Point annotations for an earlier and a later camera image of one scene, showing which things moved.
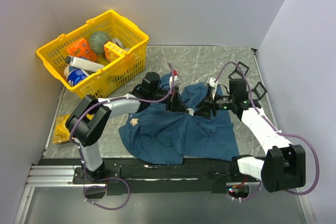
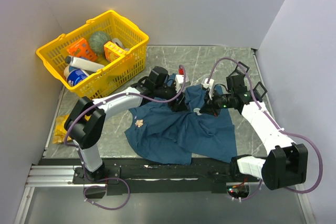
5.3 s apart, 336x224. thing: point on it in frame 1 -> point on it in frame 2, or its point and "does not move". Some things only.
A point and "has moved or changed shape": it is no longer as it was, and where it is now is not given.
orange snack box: [82, 49] does not move
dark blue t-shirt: [159, 134] does not move
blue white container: [73, 75] does not move
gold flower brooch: [134, 121] -> [139, 123]
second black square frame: [254, 90] does not move
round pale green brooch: [191, 111] has moved or changed shape
